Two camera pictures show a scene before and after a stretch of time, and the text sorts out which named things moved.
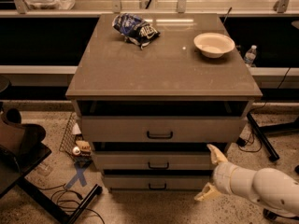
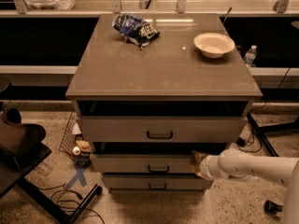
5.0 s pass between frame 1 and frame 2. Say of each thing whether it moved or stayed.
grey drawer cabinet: stayed
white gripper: moved
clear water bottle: stayed
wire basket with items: stayed
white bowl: stayed
